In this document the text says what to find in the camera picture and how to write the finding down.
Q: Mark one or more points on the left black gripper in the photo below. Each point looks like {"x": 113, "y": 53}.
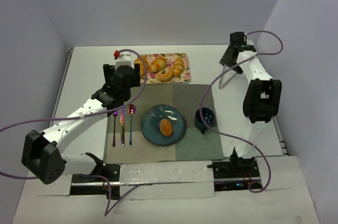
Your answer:
{"x": 106, "y": 70}

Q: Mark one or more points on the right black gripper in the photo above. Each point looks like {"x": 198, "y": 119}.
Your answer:
{"x": 228, "y": 56}

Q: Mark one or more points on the sesame burger bun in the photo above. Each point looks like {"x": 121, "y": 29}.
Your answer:
{"x": 165, "y": 127}

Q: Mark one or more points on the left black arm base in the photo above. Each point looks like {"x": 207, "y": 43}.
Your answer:
{"x": 96, "y": 186}

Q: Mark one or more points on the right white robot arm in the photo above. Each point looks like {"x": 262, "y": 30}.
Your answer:
{"x": 262, "y": 98}

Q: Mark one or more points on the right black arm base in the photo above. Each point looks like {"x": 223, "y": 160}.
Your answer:
{"x": 235, "y": 174}

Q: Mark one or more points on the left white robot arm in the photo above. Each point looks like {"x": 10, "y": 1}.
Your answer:
{"x": 42, "y": 152}

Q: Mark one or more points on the golden bread roll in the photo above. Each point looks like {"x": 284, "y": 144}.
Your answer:
{"x": 157, "y": 64}

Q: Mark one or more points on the left striped croissant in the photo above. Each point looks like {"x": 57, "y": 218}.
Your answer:
{"x": 142, "y": 68}

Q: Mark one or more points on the striped croissant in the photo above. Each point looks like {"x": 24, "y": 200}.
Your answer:
{"x": 178, "y": 67}
{"x": 142, "y": 68}

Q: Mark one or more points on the floral serving tray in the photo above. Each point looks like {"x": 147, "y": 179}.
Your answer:
{"x": 170, "y": 57}

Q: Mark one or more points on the iridescent spoon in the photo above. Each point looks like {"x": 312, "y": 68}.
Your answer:
{"x": 131, "y": 111}

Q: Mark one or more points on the sugared donut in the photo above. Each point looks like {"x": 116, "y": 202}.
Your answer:
{"x": 165, "y": 74}

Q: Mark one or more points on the dark blue mug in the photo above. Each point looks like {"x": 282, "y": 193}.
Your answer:
{"x": 209, "y": 117}

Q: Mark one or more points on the iridescent fork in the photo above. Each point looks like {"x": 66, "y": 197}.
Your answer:
{"x": 115, "y": 114}

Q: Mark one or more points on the right striped croissant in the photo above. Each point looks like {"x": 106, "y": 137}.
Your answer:
{"x": 178, "y": 67}

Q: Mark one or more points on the iridescent knife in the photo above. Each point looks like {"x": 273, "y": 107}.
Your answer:
{"x": 122, "y": 126}

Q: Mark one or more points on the blue ceramic plate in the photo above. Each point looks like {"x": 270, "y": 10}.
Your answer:
{"x": 150, "y": 125}

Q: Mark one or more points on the grey patchwork placemat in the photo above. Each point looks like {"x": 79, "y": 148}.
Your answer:
{"x": 194, "y": 146}

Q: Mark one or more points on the silver tape strip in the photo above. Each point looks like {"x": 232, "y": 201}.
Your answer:
{"x": 162, "y": 172}

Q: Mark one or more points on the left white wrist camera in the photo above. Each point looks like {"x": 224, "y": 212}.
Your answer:
{"x": 122, "y": 59}

